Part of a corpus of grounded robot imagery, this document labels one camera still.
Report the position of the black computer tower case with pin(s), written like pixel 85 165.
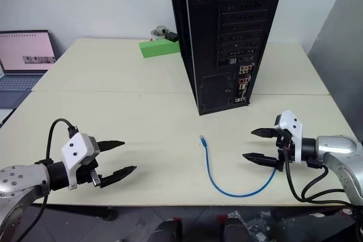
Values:
pixel 241 26

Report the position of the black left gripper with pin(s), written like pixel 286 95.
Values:
pixel 85 174

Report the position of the green rectangular box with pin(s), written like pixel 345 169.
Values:
pixel 156 49

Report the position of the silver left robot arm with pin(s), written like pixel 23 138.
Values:
pixel 17 179

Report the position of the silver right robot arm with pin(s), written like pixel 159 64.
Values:
pixel 334 147

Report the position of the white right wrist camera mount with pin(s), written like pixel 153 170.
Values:
pixel 292 125

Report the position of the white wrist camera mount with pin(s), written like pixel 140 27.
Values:
pixel 292 125
pixel 75 148

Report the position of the open grey laptop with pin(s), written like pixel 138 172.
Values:
pixel 25 52

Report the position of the crumpled clear plastic wrap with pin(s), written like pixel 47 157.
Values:
pixel 259 225

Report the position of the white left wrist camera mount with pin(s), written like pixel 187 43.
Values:
pixel 75 148

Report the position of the small black box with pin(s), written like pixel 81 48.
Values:
pixel 171 37

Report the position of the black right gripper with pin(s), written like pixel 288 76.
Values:
pixel 284 141

